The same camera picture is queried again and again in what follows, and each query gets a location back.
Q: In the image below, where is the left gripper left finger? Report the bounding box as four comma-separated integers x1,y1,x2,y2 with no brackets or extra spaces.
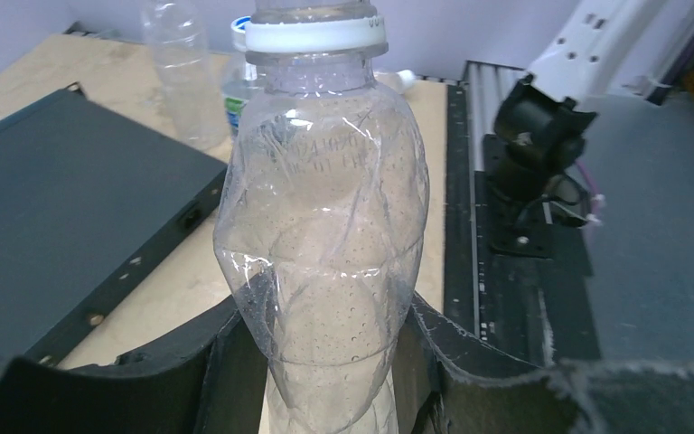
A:
0,299,267,433

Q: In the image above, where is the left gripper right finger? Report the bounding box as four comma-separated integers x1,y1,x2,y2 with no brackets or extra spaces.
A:
392,296,694,433

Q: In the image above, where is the clear plastic bottle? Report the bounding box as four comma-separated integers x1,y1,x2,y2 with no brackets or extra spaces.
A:
220,48,265,141
374,70,417,95
213,1,429,433
139,1,227,151

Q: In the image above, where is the blue white bottle cap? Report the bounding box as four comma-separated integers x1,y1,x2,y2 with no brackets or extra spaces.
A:
230,15,250,52

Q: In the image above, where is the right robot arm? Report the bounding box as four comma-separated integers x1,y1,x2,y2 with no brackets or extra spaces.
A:
483,1,663,259

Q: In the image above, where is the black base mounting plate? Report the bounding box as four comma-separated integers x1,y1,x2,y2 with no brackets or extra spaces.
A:
444,61,601,366

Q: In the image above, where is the black flat electronics box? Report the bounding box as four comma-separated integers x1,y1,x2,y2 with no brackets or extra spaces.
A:
0,85,227,365

